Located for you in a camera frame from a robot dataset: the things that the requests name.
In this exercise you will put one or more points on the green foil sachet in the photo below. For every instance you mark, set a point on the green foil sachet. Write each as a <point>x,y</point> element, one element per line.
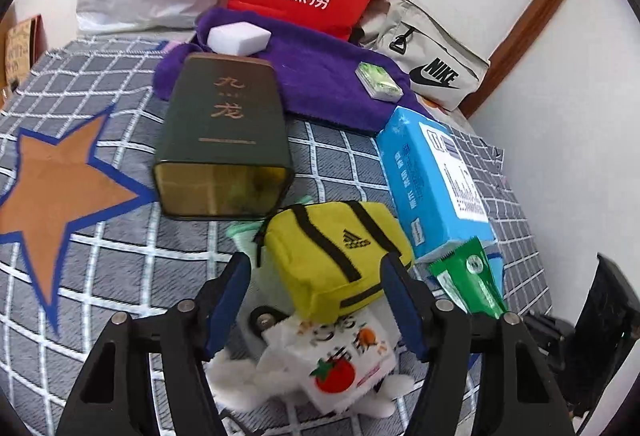
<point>470,276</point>

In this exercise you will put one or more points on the printed cardboard box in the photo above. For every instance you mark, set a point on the printed cardboard box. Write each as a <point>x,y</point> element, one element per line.
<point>20,51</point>

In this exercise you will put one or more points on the small green tissue pack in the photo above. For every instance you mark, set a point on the small green tissue pack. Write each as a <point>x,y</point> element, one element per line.
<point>379,80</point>

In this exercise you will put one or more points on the blue tissue pack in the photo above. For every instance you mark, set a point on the blue tissue pack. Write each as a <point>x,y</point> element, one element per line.
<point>425,176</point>

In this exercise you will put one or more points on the yellow mini duffel bag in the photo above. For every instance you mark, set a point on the yellow mini duffel bag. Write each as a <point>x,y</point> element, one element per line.
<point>320,256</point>

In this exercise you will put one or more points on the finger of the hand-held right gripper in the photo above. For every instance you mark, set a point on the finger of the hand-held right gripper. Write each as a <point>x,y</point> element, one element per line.
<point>550,338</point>

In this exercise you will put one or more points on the white sponge block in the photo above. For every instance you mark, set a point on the white sponge block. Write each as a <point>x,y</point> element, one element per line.
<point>240,38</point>

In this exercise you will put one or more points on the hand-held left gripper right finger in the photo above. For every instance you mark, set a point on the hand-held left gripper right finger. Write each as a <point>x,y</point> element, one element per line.
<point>400,306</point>

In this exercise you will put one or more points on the white plush toy tomato print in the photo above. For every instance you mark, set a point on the white plush toy tomato print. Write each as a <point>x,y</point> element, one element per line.
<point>340,366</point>

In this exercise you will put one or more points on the grey grid star blanket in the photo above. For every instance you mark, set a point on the grey grid star blanket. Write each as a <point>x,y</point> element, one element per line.
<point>125,266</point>

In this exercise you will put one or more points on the dark green tin box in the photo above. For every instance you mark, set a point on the dark green tin box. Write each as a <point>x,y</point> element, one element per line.
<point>220,141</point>

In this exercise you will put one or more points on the brown wooden door trim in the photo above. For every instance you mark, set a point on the brown wooden door trim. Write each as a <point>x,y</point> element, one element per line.
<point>540,6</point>

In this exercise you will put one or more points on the beige waist bag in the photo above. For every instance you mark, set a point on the beige waist bag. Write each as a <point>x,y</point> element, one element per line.
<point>440,51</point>

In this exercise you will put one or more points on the small black wheel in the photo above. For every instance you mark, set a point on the small black wheel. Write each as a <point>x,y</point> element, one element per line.
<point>262,320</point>

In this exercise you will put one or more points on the purple towel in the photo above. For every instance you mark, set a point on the purple towel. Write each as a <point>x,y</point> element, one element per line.
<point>320,76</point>

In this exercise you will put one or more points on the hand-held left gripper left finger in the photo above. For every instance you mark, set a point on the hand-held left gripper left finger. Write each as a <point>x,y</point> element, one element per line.
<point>235,296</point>

